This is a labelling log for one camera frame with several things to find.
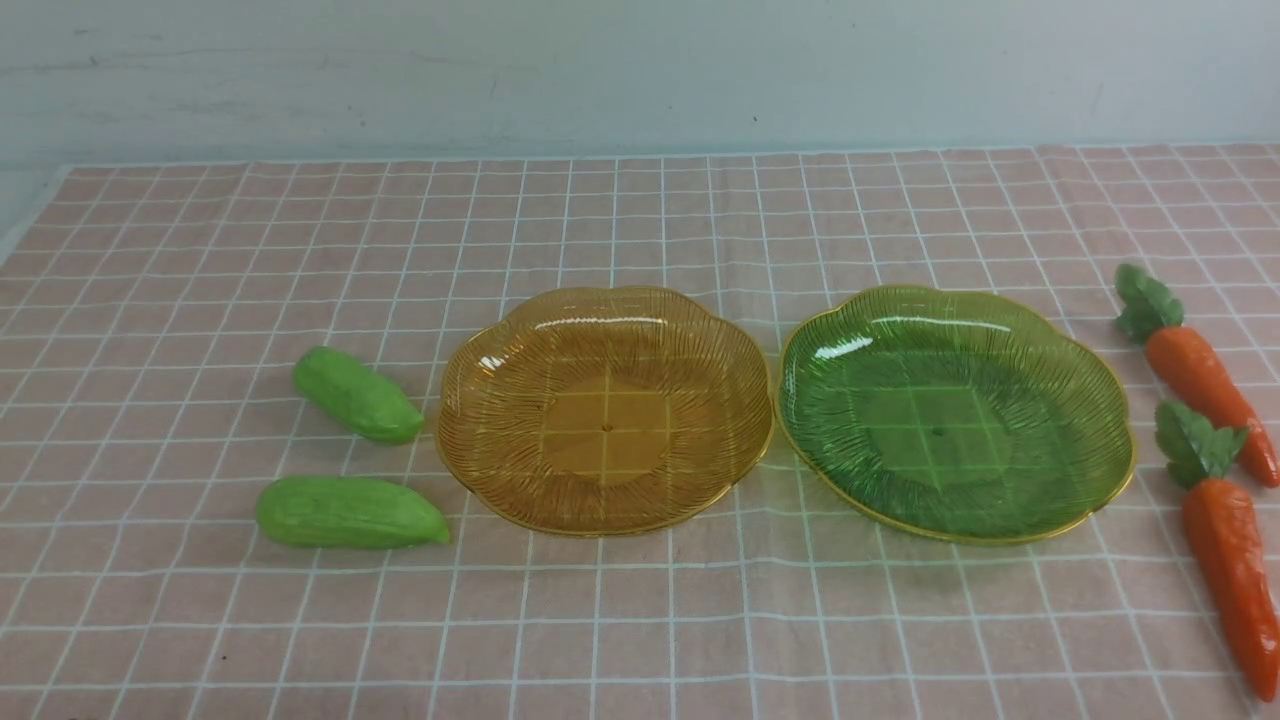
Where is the pink checkered tablecloth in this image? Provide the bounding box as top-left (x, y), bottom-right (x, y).
top-left (1, 146), bottom-right (1277, 719)

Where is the green ribbed plastic plate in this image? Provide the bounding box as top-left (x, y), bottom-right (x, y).
top-left (774, 284), bottom-right (1138, 546)

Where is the orange toy carrot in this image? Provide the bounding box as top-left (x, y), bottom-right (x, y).
top-left (1155, 400), bottom-right (1279, 703)
top-left (1114, 263), bottom-right (1279, 488)

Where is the amber ribbed plastic plate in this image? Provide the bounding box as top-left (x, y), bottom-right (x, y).
top-left (435, 286), bottom-right (773, 537)

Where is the green bitter gourd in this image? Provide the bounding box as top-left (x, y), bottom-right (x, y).
top-left (255, 477), bottom-right (452, 550)
top-left (292, 346), bottom-right (425, 445)

